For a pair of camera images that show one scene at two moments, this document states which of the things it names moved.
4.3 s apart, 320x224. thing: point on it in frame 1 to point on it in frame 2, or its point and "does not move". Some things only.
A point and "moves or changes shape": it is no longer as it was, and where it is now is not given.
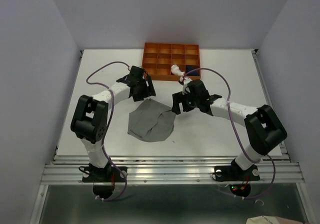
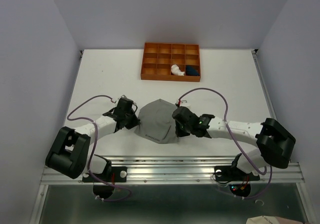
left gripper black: x=149 y=90 to x=135 y=122
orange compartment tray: x=170 y=61 does not move
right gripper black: x=177 y=98 to x=179 y=133
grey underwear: x=151 y=121 moves or changes shape
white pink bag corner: x=268 y=219 does not move
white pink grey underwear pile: x=175 y=70 does not move
